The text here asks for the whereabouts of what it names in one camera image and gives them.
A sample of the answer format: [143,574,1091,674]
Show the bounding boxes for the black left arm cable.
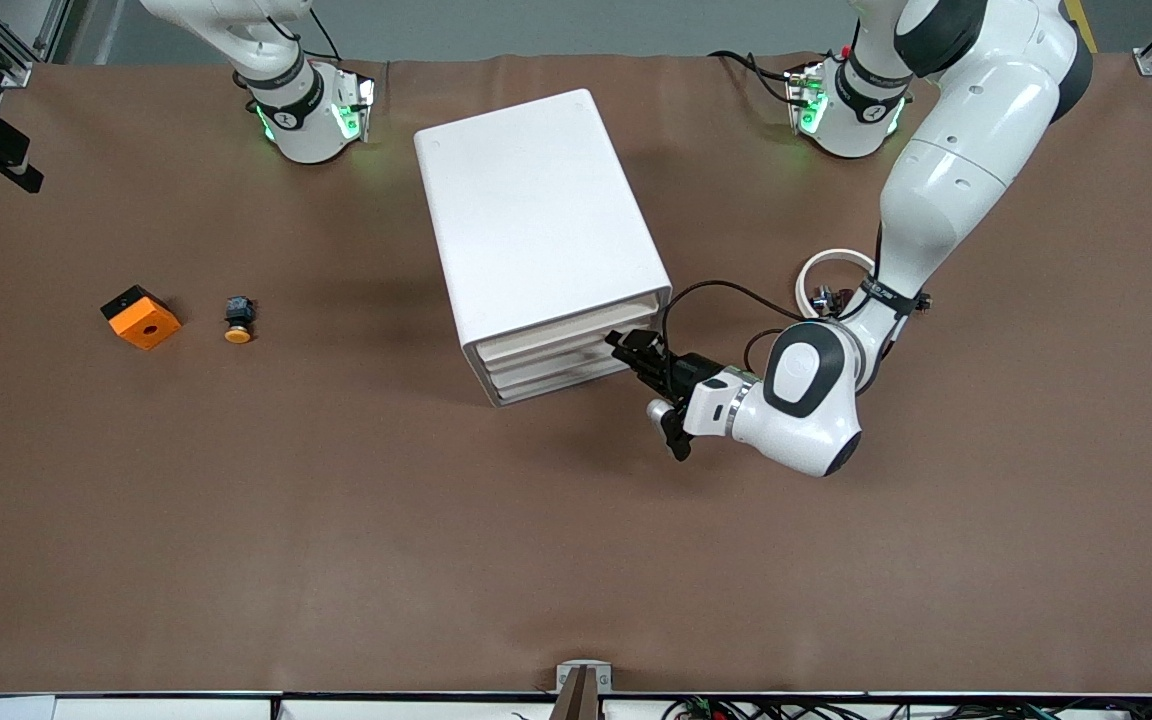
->
[661,279,815,377]

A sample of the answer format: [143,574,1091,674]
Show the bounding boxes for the black left base cable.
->
[708,48,799,106]

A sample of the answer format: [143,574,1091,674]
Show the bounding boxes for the orange black button box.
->
[100,285,183,352]

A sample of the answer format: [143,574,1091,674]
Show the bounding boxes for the aluminium camera post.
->
[548,666,603,720]

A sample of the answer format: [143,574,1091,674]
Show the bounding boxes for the grey metal post bracket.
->
[555,660,614,694]

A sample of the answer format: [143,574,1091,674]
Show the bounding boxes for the brown table mat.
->
[0,52,1152,696]

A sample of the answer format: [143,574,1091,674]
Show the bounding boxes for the black right base cable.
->
[301,0,342,63]

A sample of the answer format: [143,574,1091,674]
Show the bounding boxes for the black base cable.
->
[708,48,799,106]
[301,0,342,63]

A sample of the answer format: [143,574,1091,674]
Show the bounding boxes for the yellow push button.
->
[223,295,257,345]

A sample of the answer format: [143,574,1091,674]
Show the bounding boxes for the tangled black cable bundle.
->
[661,695,1152,720]

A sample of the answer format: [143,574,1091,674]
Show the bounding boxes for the white curved plastic piece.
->
[796,248,879,323]

